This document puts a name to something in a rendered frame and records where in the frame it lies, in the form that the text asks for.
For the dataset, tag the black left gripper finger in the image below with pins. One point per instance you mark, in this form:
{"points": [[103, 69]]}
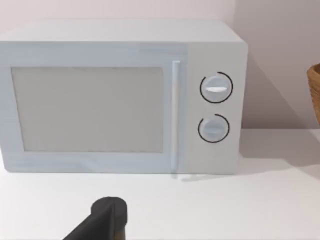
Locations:
{"points": [[101, 220]]}

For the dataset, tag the pale microwave door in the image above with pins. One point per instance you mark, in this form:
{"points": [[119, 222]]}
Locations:
{"points": [[87, 160]]}

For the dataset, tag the pale round microwave knob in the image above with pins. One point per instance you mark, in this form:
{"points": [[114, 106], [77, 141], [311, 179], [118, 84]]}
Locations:
{"points": [[216, 87], [213, 128]]}

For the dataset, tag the pale microwave oven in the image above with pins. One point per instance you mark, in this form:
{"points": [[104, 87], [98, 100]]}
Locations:
{"points": [[215, 55]]}

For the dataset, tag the brown woven basket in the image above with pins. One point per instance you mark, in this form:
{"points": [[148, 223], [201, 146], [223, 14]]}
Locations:
{"points": [[315, 92]]}

